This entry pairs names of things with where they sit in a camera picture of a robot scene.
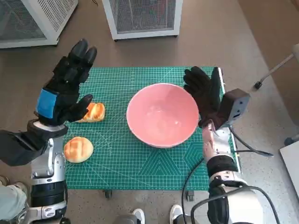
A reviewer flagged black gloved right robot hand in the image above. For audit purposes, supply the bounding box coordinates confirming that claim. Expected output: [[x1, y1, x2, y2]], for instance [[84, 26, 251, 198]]
[[183, 66, 225, 130]]

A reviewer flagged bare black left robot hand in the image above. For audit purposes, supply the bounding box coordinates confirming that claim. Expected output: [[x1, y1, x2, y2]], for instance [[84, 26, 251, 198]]
[[35, 39, 98, 126]]

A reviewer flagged long orange toy bread loaf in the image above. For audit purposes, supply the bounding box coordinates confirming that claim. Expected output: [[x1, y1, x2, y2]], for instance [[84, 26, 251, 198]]
[[76, 102, 105, 123]]

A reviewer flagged pink bowl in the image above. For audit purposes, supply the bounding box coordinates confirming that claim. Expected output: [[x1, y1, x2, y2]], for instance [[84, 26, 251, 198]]
[[126, 83, 199, 149]]

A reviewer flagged round toy bread bun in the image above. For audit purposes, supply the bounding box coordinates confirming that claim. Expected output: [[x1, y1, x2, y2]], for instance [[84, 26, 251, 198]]
[[63, 137, 94, 163]]

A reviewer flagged grey metal chair leg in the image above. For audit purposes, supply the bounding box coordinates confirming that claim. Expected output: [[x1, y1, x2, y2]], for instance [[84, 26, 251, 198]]
[[254, 43, 299, 89]]

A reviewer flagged large white mesh cabinet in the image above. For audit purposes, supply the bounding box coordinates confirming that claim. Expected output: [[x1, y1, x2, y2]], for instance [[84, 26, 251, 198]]
[[0, 0, 78, 49]]

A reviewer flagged green cutting mat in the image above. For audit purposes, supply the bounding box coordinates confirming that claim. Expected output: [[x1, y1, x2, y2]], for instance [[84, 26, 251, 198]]
[[63, 67, 236, 191]]

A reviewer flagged small white mesh cabinet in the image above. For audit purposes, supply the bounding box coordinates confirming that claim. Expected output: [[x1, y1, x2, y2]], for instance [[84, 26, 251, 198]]
[[102, 0, 184, 42]]

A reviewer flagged white board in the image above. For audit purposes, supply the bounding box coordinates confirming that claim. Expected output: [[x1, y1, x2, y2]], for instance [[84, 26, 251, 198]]
[[279, 140, 299, 185]]

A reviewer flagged person's leg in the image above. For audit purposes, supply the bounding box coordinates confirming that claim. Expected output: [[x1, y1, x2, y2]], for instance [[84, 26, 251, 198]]
[[0, 175, 28, 221]]

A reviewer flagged white sneaker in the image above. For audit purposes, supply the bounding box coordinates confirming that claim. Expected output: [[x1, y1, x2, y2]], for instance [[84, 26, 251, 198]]
[[170, 204, 183, 224], [132, 208, 145, 224]]

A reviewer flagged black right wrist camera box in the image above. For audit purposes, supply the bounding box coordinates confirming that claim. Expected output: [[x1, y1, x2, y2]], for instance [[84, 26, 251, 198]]
[[218, 89, 250, 128]]

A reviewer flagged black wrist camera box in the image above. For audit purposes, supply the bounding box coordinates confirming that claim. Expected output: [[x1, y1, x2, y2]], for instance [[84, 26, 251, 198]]
[[218, 89, 250, 128], [0, 126, 69, 167]]

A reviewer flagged silver metal table frame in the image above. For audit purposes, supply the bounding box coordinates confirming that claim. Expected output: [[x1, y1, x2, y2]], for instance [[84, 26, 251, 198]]
[[217, 67, 242, 175]]

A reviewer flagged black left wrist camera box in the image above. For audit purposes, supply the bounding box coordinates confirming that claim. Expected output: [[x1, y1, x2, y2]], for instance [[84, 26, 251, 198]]
[[0, 126, 69, 167]]

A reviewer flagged black camera cable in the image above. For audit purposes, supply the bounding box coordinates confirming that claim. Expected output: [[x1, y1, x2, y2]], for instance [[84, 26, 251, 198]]
[[230, 126, 274, 156]]

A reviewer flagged long thin black cable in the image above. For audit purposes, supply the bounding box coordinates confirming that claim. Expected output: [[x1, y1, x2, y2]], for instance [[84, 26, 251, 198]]
[[181, 158, 209, 207]]

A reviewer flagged thick looped black cable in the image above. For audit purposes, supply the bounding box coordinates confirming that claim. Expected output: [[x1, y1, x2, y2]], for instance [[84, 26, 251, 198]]
[[191, 185, 282, 224]]

